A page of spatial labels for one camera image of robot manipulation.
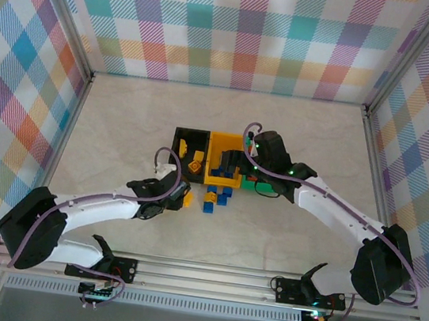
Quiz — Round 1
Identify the slotted grey cable duct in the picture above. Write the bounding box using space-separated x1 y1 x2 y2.
4 273 306 321

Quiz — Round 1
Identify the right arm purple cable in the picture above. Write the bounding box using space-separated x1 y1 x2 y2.
222 120 429 309

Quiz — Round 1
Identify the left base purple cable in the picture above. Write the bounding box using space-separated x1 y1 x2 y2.
65 262 130 315

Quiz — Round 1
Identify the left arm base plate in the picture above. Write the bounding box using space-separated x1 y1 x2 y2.
63 248 141 287

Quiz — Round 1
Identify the yellow long lego brick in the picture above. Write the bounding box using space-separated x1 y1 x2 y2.
177 138 191 158

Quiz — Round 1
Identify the aluminium frame post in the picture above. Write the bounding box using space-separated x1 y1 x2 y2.
17 0 107 87
363 0 429 124

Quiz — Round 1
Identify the green plastic bin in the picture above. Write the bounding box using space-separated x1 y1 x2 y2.
238 172 283 198

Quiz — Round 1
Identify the yellow plastic bin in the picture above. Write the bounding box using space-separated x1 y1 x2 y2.
202 130 250 191

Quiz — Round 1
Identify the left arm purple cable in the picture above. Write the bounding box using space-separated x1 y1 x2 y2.
7 127 186 290

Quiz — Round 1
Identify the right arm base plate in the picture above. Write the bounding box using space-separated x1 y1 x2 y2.
272 275 349 312

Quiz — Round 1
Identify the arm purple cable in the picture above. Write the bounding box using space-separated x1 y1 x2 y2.
222 120 429 309
7 127 186 290

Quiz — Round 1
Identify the aluminium mounting rail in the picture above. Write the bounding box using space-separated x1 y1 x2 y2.
0 232 425 321

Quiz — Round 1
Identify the black plastic bin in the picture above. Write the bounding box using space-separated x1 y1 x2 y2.
167 126 215 186

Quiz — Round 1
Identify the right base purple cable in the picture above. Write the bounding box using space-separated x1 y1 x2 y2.
302 279 358 321

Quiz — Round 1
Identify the aluminium frame floor rail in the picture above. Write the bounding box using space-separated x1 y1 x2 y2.
0 59 97 321
333 104 429 321

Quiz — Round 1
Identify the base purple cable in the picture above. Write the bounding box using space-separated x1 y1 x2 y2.
65 262 130 315
302 279 358 321

